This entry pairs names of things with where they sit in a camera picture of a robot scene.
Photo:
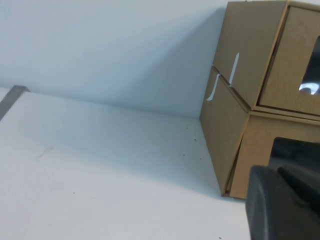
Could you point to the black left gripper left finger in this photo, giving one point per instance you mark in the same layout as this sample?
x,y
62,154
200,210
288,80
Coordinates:
x,y
272,212

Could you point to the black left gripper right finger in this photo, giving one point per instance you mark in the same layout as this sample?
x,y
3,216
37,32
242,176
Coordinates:
x,y
305,185

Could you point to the cardboard shoe box shell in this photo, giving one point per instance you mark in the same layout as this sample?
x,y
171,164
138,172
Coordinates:
x,y
222,130
250,37

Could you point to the white plastic side clip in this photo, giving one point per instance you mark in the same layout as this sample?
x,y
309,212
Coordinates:
x,y
214,87
234,70

